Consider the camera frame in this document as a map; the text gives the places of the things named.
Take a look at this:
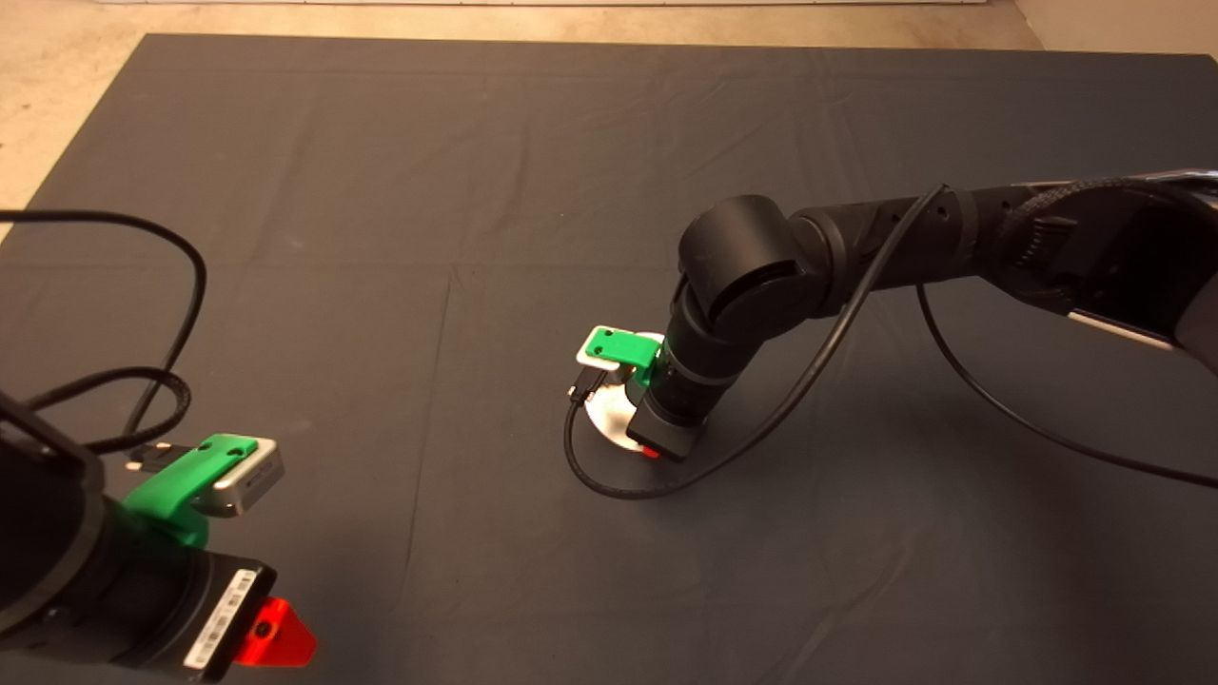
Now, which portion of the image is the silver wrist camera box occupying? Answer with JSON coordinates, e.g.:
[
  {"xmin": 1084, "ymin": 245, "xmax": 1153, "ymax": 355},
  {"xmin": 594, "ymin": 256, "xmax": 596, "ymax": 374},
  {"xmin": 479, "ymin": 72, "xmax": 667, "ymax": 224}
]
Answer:
[
  {"xmin": 211, "ymin": 439, "xmax": 285, "ymax": 518},
  {"xmin": 576, "ymin": 342, "xmax": 631, "ymax": 375}
]

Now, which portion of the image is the green left camera mount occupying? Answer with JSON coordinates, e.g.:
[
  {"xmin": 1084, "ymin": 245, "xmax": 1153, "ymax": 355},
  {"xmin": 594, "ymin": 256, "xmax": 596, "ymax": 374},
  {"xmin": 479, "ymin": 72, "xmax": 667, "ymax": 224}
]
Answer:
[{"xmin": 124, "ymin": 434, "xmax": 260, "ymax": 550}]

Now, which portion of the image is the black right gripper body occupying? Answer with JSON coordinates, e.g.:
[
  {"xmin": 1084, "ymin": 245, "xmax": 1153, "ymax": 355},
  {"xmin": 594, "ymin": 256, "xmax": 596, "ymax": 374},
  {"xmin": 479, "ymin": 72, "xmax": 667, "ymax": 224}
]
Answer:
[{"xmin": 626, "ymin": 393, "xmax": 710, "ymax": 462}]

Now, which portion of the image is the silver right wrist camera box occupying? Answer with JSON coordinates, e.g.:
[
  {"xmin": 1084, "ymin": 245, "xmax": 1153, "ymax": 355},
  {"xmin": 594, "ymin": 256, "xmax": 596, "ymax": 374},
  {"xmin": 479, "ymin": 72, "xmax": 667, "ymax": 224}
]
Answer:
[{"xmin": 576, "ymin": 342, "xmax": 631, "ymax": 375}]

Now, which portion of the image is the dark grey table cloth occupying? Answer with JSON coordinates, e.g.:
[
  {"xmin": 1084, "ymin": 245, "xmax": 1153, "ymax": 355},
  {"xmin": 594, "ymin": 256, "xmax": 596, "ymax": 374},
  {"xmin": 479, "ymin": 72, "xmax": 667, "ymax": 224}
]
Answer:
[{"xmin": 0, "ymin": 36, "xmax": 1218, "ymax": 685}]

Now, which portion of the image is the green right camera mount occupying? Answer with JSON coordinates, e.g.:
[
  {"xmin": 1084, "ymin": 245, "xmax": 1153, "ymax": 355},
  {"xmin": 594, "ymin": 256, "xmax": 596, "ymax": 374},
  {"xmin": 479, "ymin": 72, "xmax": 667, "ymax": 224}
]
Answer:
[{"xmin": 582, "ymin": 326, "xmax": 663, "ymax": 389}]

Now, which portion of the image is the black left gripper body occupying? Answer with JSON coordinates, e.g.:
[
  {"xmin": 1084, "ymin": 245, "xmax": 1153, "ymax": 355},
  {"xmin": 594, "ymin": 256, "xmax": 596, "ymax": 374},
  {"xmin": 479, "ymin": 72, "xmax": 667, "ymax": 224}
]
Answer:
[{"xmin": 74, "ymin": 547, "xmax": 277, "ymax": 683}]

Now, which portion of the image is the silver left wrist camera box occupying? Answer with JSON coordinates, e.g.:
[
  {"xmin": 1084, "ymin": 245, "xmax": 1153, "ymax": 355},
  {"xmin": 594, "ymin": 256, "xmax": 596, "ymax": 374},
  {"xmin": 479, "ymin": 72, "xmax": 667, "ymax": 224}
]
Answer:
[{"xmin": 211, "ymin": 439, "xmax": 285, "ymax": 518}]

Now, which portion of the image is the round metal carrier plate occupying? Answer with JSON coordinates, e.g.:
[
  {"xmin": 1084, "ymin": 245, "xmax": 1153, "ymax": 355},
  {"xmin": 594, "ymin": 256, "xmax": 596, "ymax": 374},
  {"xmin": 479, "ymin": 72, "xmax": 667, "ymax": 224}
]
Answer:
[{"xmin": 585, "ymin": 331, "xmax": 669, "ymax": 453}]

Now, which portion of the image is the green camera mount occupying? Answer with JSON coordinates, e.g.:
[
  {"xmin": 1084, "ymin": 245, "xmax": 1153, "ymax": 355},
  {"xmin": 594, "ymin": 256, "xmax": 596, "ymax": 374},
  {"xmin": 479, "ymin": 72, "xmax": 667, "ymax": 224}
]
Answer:
[
  {"xmin": 582, "ymin": 326, "xmax": 663, "ymax": 389},
  {"xmin": 124, "ymin": 434, "xmax": 260, "ymax": 550}
]

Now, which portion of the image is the black left camera cable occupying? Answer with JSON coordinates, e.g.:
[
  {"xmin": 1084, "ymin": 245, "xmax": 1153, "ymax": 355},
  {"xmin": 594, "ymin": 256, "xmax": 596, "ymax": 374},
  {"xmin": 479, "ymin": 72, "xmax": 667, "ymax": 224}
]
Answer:
[{"xmin": 0, "ymin": 209, "xmax": 208, "ymax": 469}]

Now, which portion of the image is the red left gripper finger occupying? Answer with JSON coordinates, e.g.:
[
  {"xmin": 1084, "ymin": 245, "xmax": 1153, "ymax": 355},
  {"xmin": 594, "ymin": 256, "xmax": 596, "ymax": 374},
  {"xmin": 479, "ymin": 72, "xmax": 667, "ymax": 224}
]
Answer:
[{"xmin": 236, "ymin": 597, "xmax": 318, "ymax": 667}]

